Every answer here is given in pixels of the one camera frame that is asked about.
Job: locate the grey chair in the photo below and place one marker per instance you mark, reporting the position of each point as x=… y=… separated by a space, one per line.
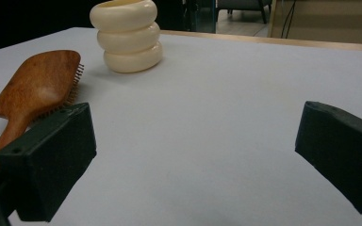
x=242 y=4

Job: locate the white table sheet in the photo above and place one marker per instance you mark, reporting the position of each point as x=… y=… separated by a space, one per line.
x=194 y=125

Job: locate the wooden hairbrush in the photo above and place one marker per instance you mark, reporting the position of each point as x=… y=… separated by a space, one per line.
x=41 y=81

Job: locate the cream ribbed cup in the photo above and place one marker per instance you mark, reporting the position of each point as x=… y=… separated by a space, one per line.
x=128 y=40

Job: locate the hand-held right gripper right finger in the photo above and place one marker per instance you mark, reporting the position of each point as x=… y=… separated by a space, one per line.
x=342 y=150

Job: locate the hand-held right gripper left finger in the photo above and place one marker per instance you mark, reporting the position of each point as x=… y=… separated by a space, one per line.
x=53 y=163

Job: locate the light wooden platform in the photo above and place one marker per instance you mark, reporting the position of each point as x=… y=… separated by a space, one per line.
x=336 y=22

